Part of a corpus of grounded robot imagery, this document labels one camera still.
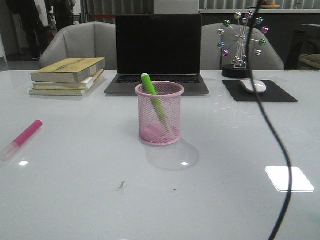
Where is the green highlighter pen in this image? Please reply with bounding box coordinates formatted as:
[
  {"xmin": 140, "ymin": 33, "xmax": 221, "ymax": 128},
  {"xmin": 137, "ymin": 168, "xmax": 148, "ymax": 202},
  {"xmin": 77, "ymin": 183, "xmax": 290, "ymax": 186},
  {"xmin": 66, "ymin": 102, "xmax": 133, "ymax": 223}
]
[{"xmin": 140, "ymin": 73, "xmax": 170, "ymax": 132}]

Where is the pink highlighter pen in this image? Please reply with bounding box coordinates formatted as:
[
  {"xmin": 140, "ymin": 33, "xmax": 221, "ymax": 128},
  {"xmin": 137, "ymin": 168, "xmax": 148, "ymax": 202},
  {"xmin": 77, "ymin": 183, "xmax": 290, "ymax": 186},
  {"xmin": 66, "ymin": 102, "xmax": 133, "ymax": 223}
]
[{"xmin": 0, "ymin": 119, "xmax": 43, "ymax": 166}]

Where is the pink mesh pen holder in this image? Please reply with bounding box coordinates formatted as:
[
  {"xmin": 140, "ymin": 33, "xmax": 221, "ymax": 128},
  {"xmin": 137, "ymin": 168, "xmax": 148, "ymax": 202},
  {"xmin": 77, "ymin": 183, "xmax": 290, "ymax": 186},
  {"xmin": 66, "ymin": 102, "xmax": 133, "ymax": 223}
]
[{"xmin": 135, "ymin": 81, "xmax": 184, "ymax": 146}]

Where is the grey laptop computer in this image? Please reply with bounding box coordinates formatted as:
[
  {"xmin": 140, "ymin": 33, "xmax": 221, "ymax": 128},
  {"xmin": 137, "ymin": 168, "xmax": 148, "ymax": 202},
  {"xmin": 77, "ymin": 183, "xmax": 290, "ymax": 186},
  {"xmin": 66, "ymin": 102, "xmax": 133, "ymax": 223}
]
[{"xmin": 104, "ymin": 14, "xmax": 209, "ymax": 96}]

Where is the middle book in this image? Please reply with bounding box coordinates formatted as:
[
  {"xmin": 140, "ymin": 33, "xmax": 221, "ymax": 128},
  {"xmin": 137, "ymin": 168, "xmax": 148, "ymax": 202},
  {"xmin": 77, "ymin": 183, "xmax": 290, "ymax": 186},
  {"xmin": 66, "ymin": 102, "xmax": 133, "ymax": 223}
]
[{"xmin": 33, "ymin": 69, "xmax": 104, "ymax": 90}]

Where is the grey armchair right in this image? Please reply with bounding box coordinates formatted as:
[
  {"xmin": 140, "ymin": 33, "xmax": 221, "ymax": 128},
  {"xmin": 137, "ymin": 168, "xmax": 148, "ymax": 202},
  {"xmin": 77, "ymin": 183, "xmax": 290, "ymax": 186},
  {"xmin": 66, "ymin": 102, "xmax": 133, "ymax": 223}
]
[{"xmin": 200, "ymin": 23, "xmax": 285, "ymax": 71}]

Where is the grey armchair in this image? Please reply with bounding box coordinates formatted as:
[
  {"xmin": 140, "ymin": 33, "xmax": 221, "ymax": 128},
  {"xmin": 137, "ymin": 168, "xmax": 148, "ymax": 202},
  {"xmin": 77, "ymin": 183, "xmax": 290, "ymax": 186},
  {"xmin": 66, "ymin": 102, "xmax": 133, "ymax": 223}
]
[
  {"xmin": 39, "ymin": 21, "xmax": 118, "ymax": 71},
  {"xmin": 200, "ymin": 23, "xmax": 285, "ymax": 71}
]

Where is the grey armchair left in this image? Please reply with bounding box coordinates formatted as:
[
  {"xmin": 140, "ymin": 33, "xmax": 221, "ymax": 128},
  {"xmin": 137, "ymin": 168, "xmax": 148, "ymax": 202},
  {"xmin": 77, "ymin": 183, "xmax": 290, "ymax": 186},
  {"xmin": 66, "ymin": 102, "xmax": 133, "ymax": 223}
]
[{"xmin": 39, "ymin": 21, "xmax": 118, "ymax": 71}]

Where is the white computer mouse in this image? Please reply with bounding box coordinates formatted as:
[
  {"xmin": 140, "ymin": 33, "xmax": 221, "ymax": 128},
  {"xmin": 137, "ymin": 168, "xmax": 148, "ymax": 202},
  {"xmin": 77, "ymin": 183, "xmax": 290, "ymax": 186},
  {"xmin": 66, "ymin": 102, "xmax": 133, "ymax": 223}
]
[{"xmin": 240, "ymin": 79, "xmax": 267, "ymax": 94}]

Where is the ferris wheel desk ornament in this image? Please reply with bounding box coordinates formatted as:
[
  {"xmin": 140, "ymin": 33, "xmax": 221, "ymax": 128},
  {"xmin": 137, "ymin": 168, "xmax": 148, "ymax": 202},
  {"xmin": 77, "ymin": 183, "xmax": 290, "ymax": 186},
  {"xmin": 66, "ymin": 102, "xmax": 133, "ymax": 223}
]
[{"xmin": 217, "ymin": 11, "xmax": 267, "ymax": 79}]

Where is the top yellow book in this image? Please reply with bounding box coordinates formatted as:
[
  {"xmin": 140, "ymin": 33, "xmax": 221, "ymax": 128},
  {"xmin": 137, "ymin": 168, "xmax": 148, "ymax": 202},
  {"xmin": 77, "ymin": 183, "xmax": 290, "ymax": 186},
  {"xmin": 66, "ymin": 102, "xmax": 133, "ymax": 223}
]
[{"xmin": 31, "ymin": 57, "xmax": 106, "ymax": 83}]

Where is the black mouse pad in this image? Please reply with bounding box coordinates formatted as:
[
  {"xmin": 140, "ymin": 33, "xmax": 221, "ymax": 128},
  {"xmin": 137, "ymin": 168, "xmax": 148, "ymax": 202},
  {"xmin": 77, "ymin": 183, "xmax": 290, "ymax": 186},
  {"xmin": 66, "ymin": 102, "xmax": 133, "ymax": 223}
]
[{"xmin": 222, "ymin": 80, "xmax": 298, "ymax": 103}]

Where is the bottom book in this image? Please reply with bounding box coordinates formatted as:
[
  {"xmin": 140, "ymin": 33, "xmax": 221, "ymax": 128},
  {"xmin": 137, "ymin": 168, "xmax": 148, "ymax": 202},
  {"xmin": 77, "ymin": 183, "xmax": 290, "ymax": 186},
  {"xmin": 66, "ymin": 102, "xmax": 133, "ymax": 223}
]
[{"xmin": 28, "ymin": 87, "xmax": 92, "ymax": 96}]

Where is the fruit plate on counter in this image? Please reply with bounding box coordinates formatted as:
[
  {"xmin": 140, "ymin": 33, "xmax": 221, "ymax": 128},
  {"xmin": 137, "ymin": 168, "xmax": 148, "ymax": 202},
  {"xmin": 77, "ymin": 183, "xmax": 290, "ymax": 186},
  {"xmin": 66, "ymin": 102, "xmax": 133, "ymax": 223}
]
[{"xmin": 257, "ymin": 0, "xmax": 281, "ymax": 10}]

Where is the black cable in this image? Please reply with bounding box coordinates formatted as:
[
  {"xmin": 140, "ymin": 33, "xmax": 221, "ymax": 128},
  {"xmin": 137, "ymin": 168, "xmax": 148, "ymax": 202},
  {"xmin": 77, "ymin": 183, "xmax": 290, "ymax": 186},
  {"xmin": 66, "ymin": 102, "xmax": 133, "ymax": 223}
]
[{"xmin": 245, "ymin": 0, "xmax": 293, "ymax": 240}]

